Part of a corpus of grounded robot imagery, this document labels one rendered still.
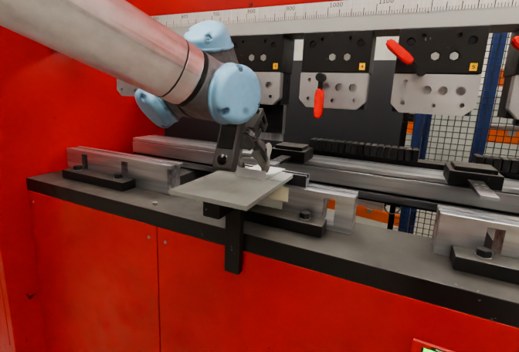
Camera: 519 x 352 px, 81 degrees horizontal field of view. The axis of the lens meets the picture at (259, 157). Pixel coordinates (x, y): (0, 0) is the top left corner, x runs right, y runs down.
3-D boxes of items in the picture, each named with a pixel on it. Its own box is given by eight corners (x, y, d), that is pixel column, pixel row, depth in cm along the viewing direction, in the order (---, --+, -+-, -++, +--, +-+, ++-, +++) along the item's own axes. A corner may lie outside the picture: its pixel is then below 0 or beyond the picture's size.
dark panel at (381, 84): (164, 147, 163) (163, 60, 154) (167, 146, 165) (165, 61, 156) (394, 179, 117) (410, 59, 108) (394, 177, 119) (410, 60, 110)
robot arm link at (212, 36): (168, 39, 50) (203, 14, 54) (195, 92, 58) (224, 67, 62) (198, 46, 46) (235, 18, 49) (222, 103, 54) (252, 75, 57)
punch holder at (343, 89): (298, 106, 72) (303, 32, 69) (308, 106, 80) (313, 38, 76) (364, 110, 66) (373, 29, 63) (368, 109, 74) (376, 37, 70)
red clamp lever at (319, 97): (311, 118, 67) (315, 72, 65) (317, 117, 71) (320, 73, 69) (320, 119, 67) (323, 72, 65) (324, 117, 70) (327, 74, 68)
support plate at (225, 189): (168, 194, 63) (168, 189, 63) (232, 168, 86) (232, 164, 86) (246, 211, 55) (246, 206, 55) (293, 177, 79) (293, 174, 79)
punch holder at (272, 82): (225, 102, 80) (226, 35, 77) (241, 101, 88) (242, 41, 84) (278, 105, 74) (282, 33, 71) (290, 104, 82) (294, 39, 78)
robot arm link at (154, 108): (152, 93, 40) (208, 49, 45) (123, 91, 49) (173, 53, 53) (184, 137, 45) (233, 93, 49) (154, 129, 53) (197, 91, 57)
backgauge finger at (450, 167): (456, 200, 69) (459, 178, 68) (442, 174, 92) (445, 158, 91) (522, 211, 64) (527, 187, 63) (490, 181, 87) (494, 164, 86)
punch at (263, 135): (247, 137, 83) (248, 103, 81) (250, 137, 85) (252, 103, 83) (281, 141, 79) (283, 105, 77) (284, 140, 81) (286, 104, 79)
